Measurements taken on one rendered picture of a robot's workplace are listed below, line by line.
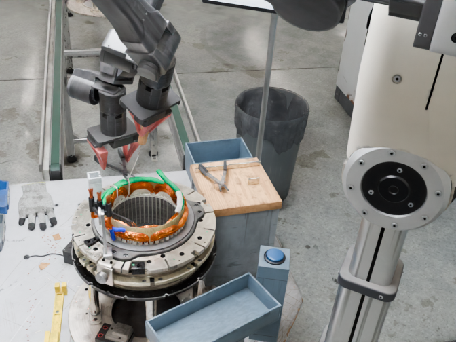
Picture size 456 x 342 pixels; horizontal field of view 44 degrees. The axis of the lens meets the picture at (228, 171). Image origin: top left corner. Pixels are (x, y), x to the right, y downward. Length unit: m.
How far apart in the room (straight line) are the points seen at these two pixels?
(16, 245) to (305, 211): 1.79
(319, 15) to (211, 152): 1.07
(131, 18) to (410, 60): 0.40
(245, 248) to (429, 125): 0.80
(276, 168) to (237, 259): 1.49
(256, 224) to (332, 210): 1.75
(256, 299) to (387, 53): 0.65
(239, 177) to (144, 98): 0.51
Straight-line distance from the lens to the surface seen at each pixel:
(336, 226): 3.07
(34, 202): 1.85
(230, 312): 1.20
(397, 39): 0.75
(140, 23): 0.88
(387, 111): 0.80
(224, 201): 1.40
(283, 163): 2.96
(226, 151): 1.66
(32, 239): 1.76
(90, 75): 1.25
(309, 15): 0.62
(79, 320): 1.49
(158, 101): 1.05
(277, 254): 1.30
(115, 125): 1.25
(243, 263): 1.53
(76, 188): 1.93
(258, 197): 1.42
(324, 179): 3.40
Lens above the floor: 1.93
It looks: 35 degrees down
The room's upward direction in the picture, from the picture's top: 5 degrees clockwise
